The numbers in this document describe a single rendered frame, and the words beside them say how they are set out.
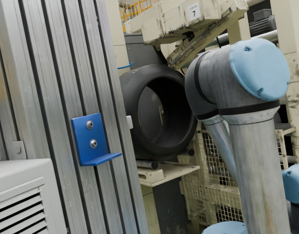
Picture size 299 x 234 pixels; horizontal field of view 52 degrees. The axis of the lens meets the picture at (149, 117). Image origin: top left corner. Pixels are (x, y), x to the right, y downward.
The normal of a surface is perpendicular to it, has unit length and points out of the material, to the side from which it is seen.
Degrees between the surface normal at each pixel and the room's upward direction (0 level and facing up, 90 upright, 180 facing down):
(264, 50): 83
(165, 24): 90
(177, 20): 90
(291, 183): 90
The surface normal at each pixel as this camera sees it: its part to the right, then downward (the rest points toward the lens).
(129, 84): -0.15, -0.43
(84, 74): 0.82, -0.11
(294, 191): -0.84, 0.19
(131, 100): 0.39, -0.08
